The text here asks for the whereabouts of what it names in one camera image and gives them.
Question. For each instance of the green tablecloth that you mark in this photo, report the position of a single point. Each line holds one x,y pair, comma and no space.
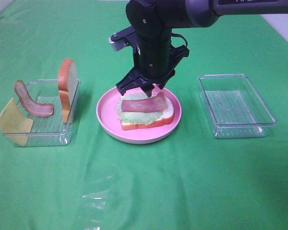
188,181

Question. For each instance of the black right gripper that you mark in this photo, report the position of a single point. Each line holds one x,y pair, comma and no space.
148,75

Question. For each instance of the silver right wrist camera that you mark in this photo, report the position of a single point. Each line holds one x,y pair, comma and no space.
124,38

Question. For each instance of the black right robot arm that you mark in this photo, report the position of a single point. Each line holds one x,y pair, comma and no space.
150,34

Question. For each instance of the pink round plate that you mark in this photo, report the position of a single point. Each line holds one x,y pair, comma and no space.
108,118

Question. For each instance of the yellow cheese slice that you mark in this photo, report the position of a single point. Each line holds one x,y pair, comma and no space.
13,121

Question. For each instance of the bacon strip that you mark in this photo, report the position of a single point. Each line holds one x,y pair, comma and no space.
33,108
139,102

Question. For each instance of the bread slice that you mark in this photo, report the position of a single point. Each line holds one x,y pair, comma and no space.
67,84
165,119

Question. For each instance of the right clear plastic tray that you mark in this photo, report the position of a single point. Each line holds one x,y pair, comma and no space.
234,108

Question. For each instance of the green lettuce leaf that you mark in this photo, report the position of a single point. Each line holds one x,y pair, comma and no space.
136,118

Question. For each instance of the clear plastic film sheet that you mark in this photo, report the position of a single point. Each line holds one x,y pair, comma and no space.
94,196

